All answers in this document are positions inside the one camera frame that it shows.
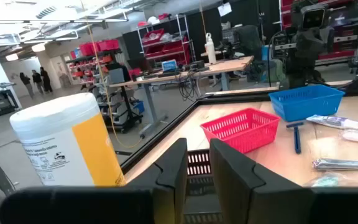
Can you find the black shelf rack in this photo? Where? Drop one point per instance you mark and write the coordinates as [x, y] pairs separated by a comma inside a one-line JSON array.
[[85, 67]]

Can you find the white paper sign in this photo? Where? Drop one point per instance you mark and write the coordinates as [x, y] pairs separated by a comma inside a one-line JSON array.
[[224, 9]]

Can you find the small blue bin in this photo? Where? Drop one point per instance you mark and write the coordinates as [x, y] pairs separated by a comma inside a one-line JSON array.
[[139, 106]]

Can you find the small white toothpaste tube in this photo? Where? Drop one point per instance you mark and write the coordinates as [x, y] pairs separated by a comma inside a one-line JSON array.
[[340, 165], [331, 121]]

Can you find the small blue screen device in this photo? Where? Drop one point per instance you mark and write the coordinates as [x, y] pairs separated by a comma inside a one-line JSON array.
[[169, 66]]

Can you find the white water bottle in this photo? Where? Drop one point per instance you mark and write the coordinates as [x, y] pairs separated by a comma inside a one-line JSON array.
[[210, 49]]

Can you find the ceiling lamp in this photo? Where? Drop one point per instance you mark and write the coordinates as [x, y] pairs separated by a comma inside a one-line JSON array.
[[11, 57], [38, 47]]

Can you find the red storage bin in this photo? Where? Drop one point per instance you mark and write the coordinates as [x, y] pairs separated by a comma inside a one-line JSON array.
[[108, 45], [88, 49], [153, 35]]

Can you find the green toothbrush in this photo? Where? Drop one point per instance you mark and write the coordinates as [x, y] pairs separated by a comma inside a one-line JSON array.
[[329, 180]]

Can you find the blue plastic basket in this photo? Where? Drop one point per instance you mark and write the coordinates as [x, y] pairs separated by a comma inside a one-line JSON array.
[[306, 105]]

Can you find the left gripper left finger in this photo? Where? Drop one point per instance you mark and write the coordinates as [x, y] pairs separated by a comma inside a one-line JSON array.
[[172, 168]]

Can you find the blue disposable razor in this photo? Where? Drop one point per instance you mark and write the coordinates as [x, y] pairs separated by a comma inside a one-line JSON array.
[[297, 140]]

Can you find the red plastic basket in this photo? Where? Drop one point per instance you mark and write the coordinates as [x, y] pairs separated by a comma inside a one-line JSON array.
[[244, 137]]

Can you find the person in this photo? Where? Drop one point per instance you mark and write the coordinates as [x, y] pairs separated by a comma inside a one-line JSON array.
[[46, 79], [27, 85], [37, 79]]

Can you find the black metal table frame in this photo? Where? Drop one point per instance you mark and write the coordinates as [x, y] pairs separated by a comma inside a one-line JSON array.
[[166, 130]]

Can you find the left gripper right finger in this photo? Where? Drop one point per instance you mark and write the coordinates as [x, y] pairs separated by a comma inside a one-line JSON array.
[[235, 180]]

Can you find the desk with grey metal legs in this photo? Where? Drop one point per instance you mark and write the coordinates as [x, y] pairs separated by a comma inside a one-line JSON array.
[[222, 66]]

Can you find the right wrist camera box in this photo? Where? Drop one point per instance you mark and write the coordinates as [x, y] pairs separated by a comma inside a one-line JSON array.
[[312, 17]]

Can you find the black office chair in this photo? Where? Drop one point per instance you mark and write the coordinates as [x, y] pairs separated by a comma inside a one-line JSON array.
[[249, 40]]

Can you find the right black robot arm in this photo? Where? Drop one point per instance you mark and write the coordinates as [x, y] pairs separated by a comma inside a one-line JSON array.
[[303, 73]]

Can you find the white yellow wipes canister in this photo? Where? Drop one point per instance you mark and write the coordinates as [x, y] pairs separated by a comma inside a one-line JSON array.
[[57, 140]]

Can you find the black equipment cart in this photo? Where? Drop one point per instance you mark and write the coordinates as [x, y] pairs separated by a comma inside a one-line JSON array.
[[126, 118]]

